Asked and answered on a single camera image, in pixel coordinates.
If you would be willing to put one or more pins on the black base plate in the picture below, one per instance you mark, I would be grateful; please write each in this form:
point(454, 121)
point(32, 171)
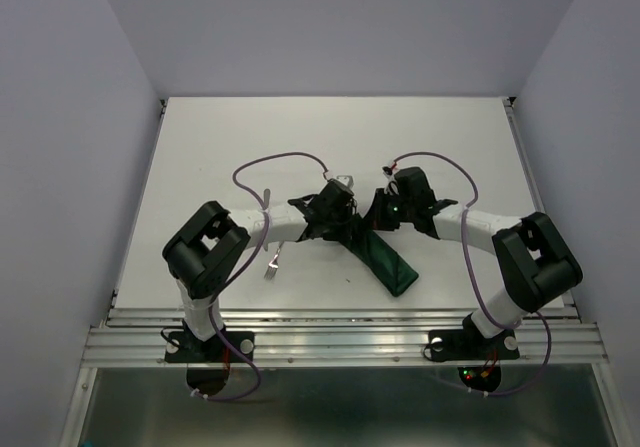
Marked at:
point(465, 345)
point(181, 346)

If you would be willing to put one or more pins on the silver fork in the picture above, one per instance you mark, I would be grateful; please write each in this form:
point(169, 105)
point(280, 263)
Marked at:
point(273, 265)

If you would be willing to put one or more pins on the aluminium frame rail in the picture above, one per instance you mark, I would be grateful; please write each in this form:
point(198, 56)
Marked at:
point(340, 376)

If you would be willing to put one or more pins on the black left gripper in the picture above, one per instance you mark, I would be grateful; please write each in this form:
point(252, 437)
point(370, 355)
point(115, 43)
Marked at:
point(346, 214)

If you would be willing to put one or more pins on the dark green cloth napkin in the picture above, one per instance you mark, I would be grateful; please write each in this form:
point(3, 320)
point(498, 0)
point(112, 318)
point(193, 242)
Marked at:
point(385, 263)

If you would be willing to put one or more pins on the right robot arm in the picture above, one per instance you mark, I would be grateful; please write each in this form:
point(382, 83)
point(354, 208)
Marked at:
point(535, 262)

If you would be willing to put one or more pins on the silver table knife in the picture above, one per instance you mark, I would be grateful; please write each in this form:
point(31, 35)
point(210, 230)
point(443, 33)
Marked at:
point(266, 199)

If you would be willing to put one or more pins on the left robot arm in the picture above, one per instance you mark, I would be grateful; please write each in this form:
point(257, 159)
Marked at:
point(202, 255)

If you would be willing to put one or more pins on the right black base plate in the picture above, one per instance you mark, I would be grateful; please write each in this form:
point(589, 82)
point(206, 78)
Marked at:
point(465, 345)

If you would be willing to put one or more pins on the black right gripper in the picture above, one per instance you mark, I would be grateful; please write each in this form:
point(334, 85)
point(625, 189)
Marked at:
point(374, 213)

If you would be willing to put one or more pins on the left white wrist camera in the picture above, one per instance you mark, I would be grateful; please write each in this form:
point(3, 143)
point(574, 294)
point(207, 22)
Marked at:
point(346, 180)

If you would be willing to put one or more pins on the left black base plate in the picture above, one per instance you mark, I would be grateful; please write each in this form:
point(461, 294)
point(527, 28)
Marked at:
point(181, 346)

